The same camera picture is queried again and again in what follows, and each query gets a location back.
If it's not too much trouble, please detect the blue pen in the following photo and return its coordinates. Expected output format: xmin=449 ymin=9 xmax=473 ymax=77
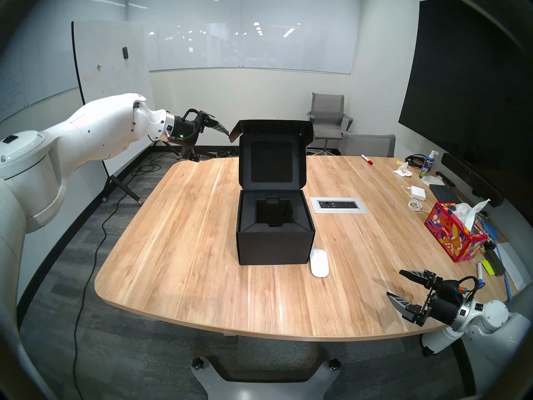
xmin=502 ymin=253 xmax=512 ymax=302

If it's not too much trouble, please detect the black video soundbar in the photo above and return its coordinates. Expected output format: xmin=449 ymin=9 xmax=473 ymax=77
xmin=441 ymin=152 xmax=504 ymax=208

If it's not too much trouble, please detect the black floor cable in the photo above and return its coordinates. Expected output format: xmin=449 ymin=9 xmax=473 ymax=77
xmin=73 ymin=151 xmax=196 ymax=389

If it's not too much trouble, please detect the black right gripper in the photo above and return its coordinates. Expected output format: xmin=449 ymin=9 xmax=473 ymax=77
xmin=386 ymin=269 xmax=464 ymax=327

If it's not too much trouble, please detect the grey metal pedestal base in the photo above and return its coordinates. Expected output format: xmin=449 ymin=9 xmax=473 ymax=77
xmin=191 ymin=355 xmax=342 ymax=400

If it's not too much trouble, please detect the white computer mouse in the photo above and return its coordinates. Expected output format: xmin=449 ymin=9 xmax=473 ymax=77
xmin=309 ymin=248 xmax=330 ymax=278

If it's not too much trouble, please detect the grey swivel armchair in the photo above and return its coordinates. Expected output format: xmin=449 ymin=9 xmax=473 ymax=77
xmin=306 ymin=92 xmax=354 ymax=156

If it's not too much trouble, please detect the black eraser block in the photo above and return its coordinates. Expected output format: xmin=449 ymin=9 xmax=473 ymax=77
xmin=483 ymin=249 xmax=506 ymax=277

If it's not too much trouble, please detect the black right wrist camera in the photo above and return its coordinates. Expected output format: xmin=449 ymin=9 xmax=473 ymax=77
xmin=439 ymin=280 xmax=466 ymax=299

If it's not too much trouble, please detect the black wall screen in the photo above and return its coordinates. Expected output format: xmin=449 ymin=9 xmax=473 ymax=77
xmin=398 ymin=0 xmax=533 ymax=214

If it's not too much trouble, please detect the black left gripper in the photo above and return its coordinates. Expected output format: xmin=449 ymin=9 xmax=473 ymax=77
xmin=172 ymin=109 xmax=230 ymax=163

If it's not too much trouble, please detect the grey table outlet panel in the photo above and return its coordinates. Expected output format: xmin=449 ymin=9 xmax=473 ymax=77
xmin=309 ymin=197 xmax=369 ymax=215

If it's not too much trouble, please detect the glass wall whiteboard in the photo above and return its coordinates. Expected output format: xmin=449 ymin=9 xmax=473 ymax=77
xmin=0 ymin=24 xmax=84 ymax=125
xmin=144 ymin=0 xmax=362 ymax=75

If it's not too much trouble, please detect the rolling whiteboard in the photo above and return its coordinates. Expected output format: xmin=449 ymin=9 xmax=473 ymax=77
xmin=71 ymin=20 xmax=182 ymax=206

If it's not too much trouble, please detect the whiteboard cleaner spray bottle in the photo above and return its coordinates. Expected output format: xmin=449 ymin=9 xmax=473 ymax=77
xmin=419 ymin=150 xmax=439 ymax=178

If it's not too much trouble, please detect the grey mesh chair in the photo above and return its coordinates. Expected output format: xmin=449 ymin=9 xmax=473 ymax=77
xmin=341 ymin=133 xmax=396 ymax=158

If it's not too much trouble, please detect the red floral tissue box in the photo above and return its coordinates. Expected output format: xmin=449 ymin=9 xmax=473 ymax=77
xmin=424 ymin=199 xmax=491 ymax=263

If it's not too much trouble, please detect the black cardboard box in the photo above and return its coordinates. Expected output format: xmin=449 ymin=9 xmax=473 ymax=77
xmin=229 ymin=119 xmax=316 ymax=266

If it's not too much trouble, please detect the black keyboard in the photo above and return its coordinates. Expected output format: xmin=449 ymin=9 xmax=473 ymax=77
xmin=429 ymin=184 xmax=462 ymax=205

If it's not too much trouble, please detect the white charger cable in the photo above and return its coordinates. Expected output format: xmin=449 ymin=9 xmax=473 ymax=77
xmin=401 ymin=185 xmax=433 ymax=214

